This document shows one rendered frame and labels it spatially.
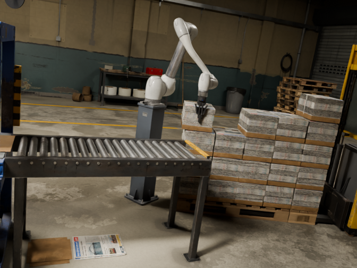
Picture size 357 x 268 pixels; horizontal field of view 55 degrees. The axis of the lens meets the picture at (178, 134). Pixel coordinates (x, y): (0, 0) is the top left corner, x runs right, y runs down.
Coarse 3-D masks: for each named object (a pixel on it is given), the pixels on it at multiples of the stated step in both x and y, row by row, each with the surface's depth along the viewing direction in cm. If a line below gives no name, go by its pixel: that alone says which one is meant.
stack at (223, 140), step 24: (216, 144) 326; (240, 144) 327; (264, 144) 328; (288, 144) 329; (216, 168) 330; (240, 168) 332; (264, 168) 332; (288, 168) 334; (192, 192) 336; (216, 192) 337; (240, 192) 338; (264, 192) 339; (288, 192) 340; (240, 216) 344
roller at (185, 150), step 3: (177, 141) 286; (174, 144) 285; (177, 144) 280; (180, 144) 279; (180, 147) 274; (183, 147) 271; (183, 150) 267; (186, 150) 264; (189, 150) 264; (186, 153) 261; (189, 153) 258; (192, 153) 258; (189, 156) 255; (192, 156) 252; (195, 156) 250
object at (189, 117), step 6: (186, 108) 316; (192, 108) 316; (198, 108) 316; (204, 108) 316; (210, 108) 317; (186, 114) 318; (192, 114) 318; (204, 114) 318; (210, 114) 318; (186, 120) 319; (192, 120) 319; (204, 120) 319; (210, 120) 320; (198, 126) 320; (204, 126) 320; (210, 126) 321
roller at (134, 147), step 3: (129, 141) 270; (132, 141) 267; (129, 144) 268; (132, 144) 262; (135, 144) 261; (132, 147) 259; (135, 147) 254; (138, 147) 254; (135, 150) 250; (138, 150) 247; (141, 150) 247; (135, 153) 249; (138, 153) 243; (141, 153) 241; (138, 156) 242; (141, 156) 236; (144, 156) 234
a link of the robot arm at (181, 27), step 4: (176, 20) 310; (180, 20) 310; (176, 24) 310; (180, 24) 308; (184, 24) 310; (188, 24) 314; (176, 28) 310; (180, 28) 308; (184, 28) 308; (188, 28) 312; (176, 32) 311; (180, 32) 308; (184, 32) 308; (188, 32) 310; (180, 36) 309
